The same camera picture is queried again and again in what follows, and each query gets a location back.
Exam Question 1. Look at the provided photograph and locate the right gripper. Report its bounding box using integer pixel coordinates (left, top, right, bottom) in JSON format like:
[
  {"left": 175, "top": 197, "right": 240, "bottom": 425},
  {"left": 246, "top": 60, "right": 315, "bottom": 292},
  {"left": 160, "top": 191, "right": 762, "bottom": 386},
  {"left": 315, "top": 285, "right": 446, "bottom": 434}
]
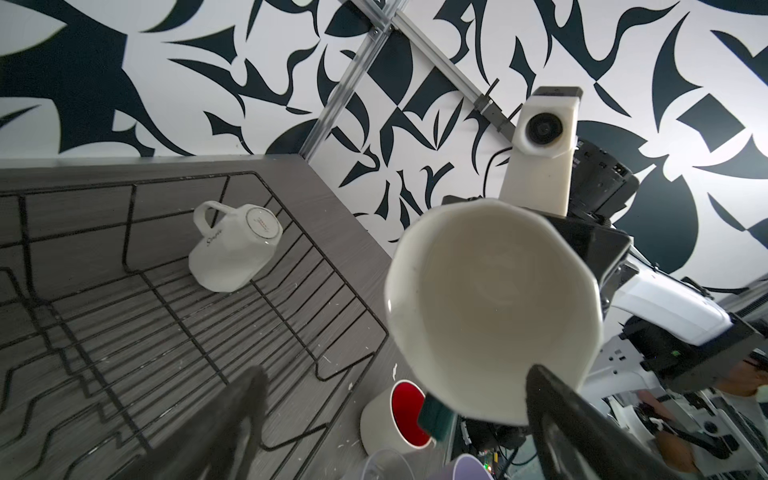
[{"left": 544, "top": 214, "right": 633, "bottom": 312}]

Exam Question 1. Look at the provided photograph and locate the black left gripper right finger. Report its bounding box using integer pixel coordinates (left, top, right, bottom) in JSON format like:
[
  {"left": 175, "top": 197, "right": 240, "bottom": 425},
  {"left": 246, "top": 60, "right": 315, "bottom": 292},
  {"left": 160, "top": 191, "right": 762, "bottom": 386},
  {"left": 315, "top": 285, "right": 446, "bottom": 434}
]
[{"left": 526, "top": 364, "right": 678, "bottom": 480}]

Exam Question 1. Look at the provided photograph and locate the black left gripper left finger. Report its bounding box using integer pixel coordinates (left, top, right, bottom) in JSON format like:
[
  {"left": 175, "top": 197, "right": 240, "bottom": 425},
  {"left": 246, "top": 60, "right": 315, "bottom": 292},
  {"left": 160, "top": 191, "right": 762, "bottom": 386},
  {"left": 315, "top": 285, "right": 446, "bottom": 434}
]
[{"left": 117, "top": 366, "right": 269, "bottom": 479}]

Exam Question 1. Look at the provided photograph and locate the green mug cream inside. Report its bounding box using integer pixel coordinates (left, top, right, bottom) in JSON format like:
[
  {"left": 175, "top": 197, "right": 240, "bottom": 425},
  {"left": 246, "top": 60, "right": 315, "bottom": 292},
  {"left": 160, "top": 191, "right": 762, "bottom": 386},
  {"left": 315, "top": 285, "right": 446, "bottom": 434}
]
[{"left": 384, "top": 199, "right": 603, "bottom": 426}]

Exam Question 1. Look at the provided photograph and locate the white ceramic mug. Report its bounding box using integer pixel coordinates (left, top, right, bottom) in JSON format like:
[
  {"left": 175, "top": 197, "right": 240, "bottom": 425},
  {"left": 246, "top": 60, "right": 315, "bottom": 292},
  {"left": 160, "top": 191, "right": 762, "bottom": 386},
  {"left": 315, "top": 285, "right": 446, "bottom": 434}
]
[{"left": 188, "top": 201, "right": 283, "bottom": 293}]

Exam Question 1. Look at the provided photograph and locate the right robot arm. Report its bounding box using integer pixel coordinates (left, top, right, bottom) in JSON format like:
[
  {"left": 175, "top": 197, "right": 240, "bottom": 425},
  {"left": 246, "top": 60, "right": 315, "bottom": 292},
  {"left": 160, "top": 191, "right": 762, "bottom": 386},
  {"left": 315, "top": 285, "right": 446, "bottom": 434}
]
[{"left": 584, "top": 248, "right": 767, "bottom": 479}]

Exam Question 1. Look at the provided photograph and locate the purple plastic cup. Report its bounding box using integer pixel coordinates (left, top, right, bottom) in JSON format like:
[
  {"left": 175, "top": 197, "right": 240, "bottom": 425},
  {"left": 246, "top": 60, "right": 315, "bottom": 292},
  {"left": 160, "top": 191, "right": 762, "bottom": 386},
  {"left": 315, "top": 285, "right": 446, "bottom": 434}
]
[{"left": 428, "top": 454, "right": 493, "bottom": 480}]

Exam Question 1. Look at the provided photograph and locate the clear glass cup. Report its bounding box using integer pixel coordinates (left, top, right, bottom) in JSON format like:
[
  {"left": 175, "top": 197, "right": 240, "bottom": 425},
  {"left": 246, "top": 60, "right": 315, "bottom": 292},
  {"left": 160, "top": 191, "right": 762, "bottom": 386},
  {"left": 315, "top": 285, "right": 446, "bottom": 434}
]
[{"left": 341, "top": 450, "right": 415, "bottom": 480}]

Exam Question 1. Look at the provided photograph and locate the red inside white mug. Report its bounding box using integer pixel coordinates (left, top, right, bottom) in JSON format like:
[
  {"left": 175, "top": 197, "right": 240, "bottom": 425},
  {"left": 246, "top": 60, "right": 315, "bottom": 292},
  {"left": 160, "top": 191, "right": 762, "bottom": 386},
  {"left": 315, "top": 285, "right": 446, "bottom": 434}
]
[{"left": 359, "top": 380, "right": 432, "bottom": 455}]

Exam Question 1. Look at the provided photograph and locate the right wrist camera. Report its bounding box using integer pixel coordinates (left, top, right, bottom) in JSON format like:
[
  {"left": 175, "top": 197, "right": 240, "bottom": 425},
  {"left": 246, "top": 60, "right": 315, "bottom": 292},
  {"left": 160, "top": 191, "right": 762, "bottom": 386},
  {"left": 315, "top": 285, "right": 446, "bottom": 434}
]
[{"left": 498, "top": 86, "right": 583, "bottom": 216}]

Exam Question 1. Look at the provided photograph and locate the black wire dish rack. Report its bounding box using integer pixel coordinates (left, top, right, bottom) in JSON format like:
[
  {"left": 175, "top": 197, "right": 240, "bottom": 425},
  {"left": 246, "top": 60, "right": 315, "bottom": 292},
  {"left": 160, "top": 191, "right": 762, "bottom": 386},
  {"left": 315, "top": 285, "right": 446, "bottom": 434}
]
[{"left": 1, "top": 172, "right": 388, "bottom": 479}]

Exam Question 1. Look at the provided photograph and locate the wall hook rail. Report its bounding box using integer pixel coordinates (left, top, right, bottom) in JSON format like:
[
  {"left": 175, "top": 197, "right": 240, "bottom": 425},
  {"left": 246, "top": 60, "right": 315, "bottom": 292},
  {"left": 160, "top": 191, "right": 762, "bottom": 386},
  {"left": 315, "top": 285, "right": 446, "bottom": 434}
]
[{"left": 474, "top": 79, "right": 522, "bottom": 142}]

